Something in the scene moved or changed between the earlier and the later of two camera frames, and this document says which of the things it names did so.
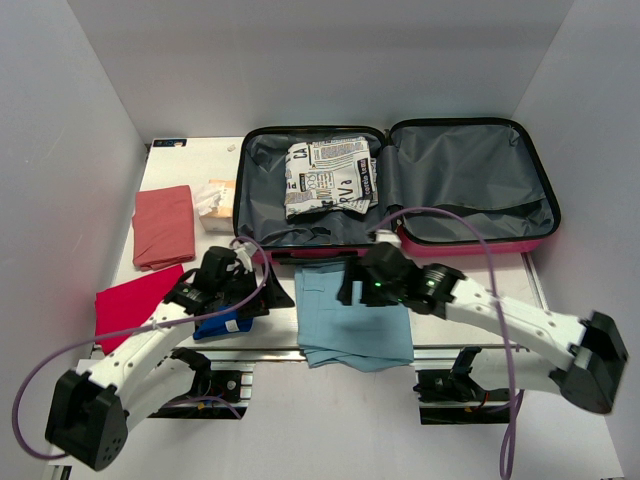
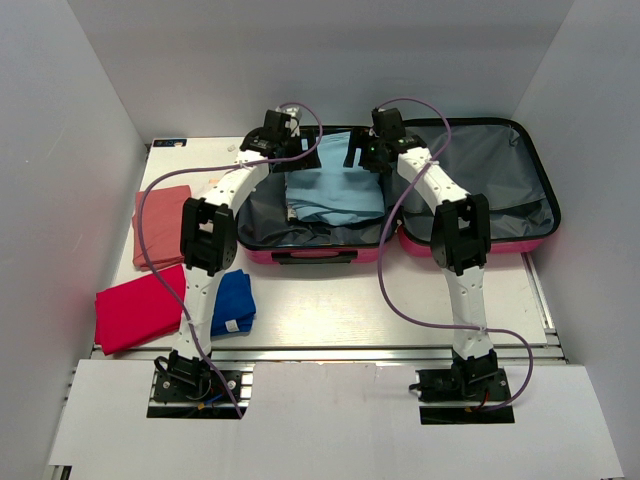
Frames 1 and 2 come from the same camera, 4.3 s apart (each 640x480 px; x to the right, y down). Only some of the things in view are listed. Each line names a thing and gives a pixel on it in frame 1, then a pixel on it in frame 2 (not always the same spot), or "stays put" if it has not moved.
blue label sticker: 168,142 stays put
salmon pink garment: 164,226 stays put
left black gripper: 272,296 -> 308,161
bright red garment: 125,305 stays put
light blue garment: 366,338 -> 334,194
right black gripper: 356,271 -> 357,140
